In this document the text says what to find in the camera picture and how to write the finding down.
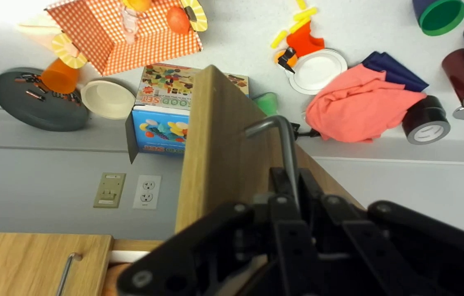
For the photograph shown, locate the green toy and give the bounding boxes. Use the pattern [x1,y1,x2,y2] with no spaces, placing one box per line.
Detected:
[251,90,281,118]

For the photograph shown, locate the pink cloth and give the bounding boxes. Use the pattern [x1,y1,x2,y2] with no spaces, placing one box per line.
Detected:
[304,62,427,146]

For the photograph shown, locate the yellow-orange toy food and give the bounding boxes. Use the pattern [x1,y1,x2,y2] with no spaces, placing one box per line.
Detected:
[118,0,154,15]

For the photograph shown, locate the orange toy fruit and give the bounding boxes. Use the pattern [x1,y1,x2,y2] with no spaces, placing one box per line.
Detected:
[164,5,192,36]

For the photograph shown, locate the small white plate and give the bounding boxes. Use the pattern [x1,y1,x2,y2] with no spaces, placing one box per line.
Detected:
[286,48,350,97]

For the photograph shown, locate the pale pink toy food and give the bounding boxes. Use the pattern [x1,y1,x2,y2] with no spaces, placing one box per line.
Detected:
[119,6,141,44]

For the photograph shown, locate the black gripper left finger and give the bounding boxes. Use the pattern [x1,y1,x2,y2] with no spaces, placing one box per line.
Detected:
[115,166,305,296]

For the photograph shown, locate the dark grey plate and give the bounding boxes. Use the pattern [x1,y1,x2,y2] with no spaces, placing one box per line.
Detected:
[0,66,92,133]

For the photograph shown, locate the brown toy pieces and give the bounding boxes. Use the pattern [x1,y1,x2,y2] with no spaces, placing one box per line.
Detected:
[11,76,47,104]

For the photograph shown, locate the yellow ruffled toy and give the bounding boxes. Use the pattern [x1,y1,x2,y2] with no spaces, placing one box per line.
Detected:
[179,0,210,34]
[49,31,90,72]

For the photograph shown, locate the blue toy food box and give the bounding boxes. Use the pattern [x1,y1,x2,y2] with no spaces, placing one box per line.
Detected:
[129,62,251,158]

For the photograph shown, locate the black tape roll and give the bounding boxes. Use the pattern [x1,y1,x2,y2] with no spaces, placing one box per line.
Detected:
[401,94,452,146]

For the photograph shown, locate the orange plastic cup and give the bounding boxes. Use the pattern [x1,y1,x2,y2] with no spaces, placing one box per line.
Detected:
[36,56,83,97]

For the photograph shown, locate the navy blue cloth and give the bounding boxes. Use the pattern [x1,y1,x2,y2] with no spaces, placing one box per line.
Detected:
[360,49,430,94]

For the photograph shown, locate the white wall outlet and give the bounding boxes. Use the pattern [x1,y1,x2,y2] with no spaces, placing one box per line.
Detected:
[131,173,162,212]

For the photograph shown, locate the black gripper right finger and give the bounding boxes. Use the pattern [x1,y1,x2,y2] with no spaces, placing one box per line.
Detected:
[296,168,464,296]

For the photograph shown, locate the blue cup green rim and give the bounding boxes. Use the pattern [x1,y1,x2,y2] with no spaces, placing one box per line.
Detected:
[411,0,464,38]

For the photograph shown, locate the red checked paper basket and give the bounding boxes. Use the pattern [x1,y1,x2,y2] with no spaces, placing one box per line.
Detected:
[42,0,205,77]

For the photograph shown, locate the metal cabinet door handle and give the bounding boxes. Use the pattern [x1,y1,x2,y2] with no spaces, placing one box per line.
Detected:
[241,113,300,207]
[55,252,83,296]

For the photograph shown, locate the orange toy fries box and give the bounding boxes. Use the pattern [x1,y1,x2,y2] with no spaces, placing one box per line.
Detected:
[274,21,327,74]

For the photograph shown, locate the yellow toy fries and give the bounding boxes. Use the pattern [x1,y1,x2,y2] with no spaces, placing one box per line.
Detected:
[268,0,320,51]

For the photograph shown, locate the black power adapter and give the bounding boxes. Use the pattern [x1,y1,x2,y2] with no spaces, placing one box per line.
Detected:
[287,122,322,140]

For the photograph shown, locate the cream bowl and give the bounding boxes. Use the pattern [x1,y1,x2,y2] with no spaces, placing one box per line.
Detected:
[78,77,138,122]

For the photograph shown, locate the beige switch plate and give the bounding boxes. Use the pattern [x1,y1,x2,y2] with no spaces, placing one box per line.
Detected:
[92,171,128,210]

